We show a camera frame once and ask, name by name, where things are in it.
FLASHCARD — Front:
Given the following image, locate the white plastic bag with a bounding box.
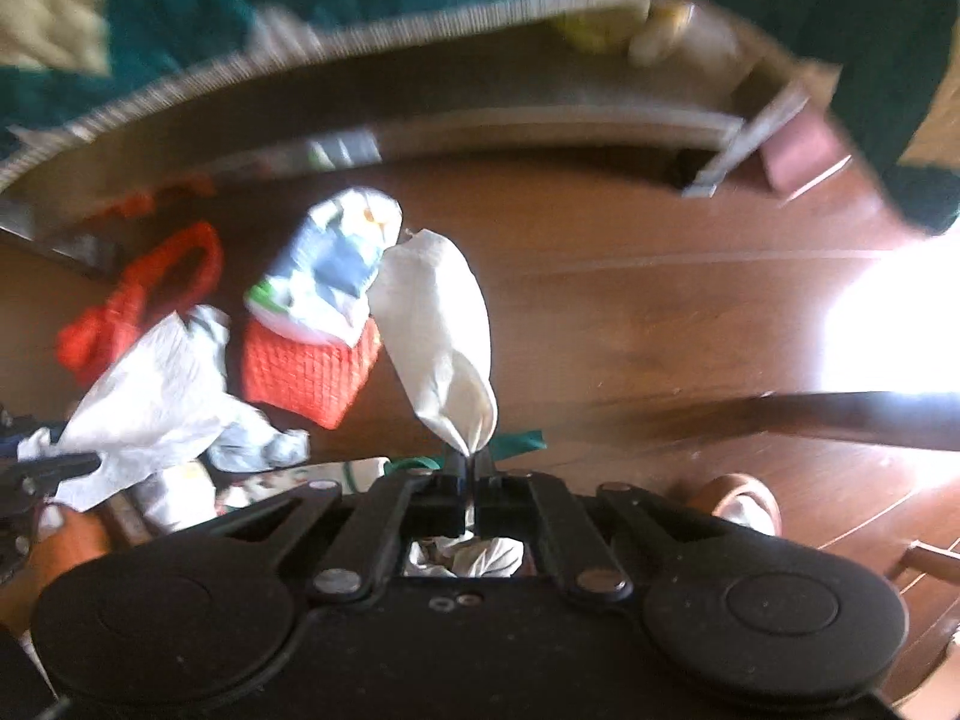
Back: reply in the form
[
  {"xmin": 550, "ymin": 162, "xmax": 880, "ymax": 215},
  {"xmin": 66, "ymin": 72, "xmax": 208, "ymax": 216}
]
[{"xmin": 16, "ymin": 304, "xmax": 311, "ymax": 533}]

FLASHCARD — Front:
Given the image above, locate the orange red mesh bag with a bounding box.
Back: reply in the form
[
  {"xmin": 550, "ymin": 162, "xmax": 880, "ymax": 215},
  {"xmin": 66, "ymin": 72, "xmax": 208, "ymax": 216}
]
[{"xmin": 55, "ymin": 221, "xmax": 223, "ymax": 387}]

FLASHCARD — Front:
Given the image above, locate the red knitted pouch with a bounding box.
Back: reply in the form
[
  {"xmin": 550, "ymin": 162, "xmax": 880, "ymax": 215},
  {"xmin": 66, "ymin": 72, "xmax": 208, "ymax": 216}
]
[{"xmin": 241, "ymin": 319, "xmax": 381, "ymax": 431}]

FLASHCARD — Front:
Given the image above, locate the blue white plastic wrapper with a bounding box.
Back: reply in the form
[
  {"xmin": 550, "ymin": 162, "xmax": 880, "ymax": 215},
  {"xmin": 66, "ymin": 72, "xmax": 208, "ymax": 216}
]
[{"xmin": 244, "ymin": 187, "xmax": 402, "ymax": 348}]

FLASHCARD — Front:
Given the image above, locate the teal cream zigzag quilt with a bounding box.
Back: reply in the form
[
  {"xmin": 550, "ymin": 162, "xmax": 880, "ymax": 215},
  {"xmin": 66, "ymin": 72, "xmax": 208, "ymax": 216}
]
[{"xmin": 2, "ymin": 0, "xmax": 958, "ymax": 232}]

